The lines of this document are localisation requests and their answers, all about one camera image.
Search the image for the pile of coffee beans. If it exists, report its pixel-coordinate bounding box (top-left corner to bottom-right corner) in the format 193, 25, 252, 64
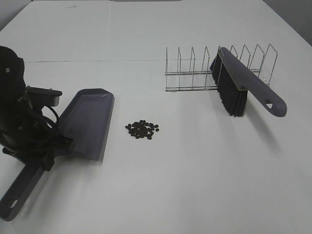
125, 119, 159, 140

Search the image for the grey plastic dustpan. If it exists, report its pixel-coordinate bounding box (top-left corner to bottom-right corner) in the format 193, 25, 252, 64
0, 88, 114, 221

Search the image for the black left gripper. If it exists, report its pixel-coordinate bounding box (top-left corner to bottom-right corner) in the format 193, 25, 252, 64
1, 95, 75, 171

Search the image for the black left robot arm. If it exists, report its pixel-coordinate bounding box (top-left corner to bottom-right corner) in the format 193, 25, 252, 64
0, 46, 74, 171

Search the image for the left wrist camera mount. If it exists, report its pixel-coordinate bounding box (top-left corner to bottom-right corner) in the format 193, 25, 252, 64
25, 86, 62, 107

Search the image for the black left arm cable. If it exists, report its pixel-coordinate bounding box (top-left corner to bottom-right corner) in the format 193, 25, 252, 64
40, 105, 60, 137

